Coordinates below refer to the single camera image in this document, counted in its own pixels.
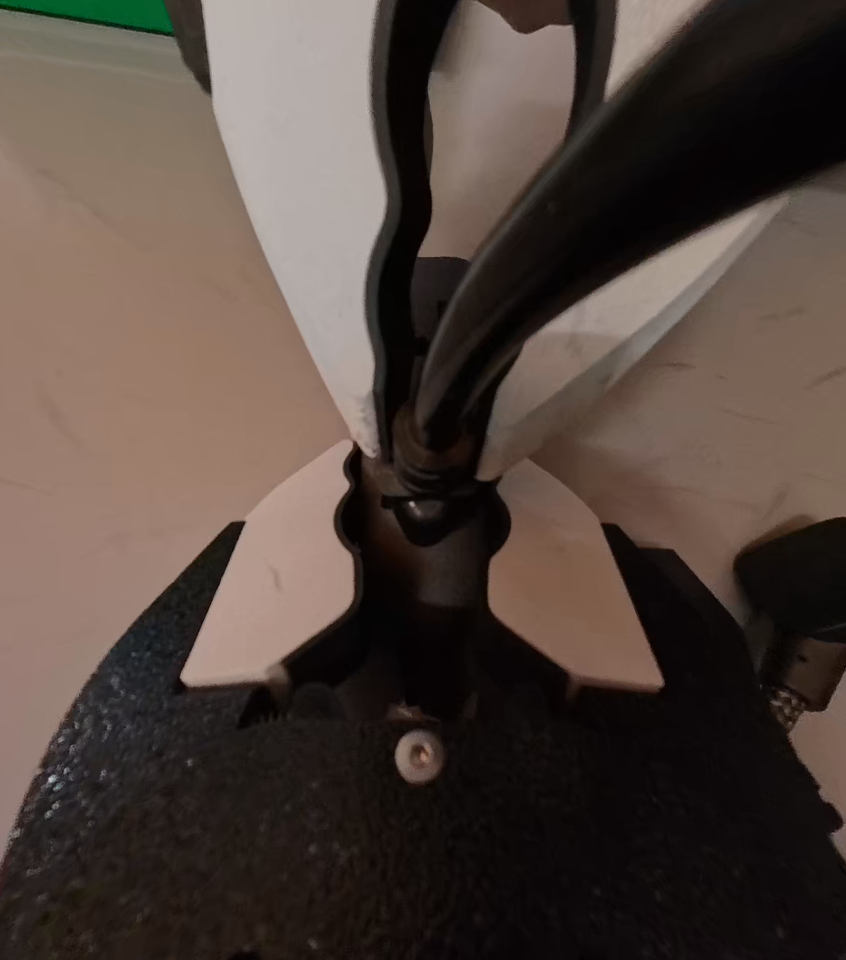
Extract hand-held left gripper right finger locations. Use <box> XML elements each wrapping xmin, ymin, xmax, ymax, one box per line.
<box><xmin>483</xmin><ymin>459</ymin><xmax>665</xmax><ymax>693</ymax></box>

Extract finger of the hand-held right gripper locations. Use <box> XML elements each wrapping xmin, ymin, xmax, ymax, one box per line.
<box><xmin>479</xmin><ymin>0</ymin><xmax>789</xmax><ymax>483</ymax></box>
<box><xmin>175</xmin><ymin>0</ymin><xmax>436</xmax><ymax>459</ymax></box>

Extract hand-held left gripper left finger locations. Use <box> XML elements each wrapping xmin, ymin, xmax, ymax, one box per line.
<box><xmin>181</xmin><ymin>442</ymin><xmax>361</xmax><ymax>689</ymax></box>

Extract black power plug cable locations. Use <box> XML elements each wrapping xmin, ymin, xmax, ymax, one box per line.
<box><xmin>393</xmin><ymin>0</ymin><xmax>846</xmax><ymax>504</ymax></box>

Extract black plug adapter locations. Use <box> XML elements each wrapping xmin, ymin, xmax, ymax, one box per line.
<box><xmin>734</xmin><ymin>516</ymin><xmax>846</xmax><ymax>710</ymax></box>

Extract green storage bin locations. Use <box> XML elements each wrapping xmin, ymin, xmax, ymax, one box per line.
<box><xmin>0</xmin><ymin>0</ymin><xmax>176</xmax><ymax>37</ymax></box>

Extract braided cable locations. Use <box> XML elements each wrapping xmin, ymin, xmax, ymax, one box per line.
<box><xmin>766</xmin><ymin>678</ymin><xmax>808</xmax><ymax>735</ymax></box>

